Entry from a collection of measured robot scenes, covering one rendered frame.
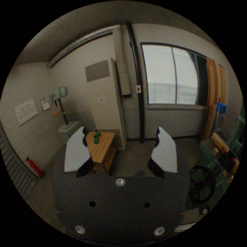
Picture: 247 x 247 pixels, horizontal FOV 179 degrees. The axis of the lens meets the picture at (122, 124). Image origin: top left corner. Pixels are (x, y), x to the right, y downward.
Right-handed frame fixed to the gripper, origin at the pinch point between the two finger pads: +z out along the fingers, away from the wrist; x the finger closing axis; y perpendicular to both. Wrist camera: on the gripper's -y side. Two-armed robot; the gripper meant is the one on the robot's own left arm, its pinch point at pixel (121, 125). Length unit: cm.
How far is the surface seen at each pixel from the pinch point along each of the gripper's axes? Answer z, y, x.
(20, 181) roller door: -48, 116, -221
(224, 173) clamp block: -16, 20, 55
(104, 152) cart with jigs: 60, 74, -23
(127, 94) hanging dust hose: 120, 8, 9
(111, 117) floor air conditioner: 115, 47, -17
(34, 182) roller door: -21, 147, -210
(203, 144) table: 15, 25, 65
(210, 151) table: 5, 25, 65
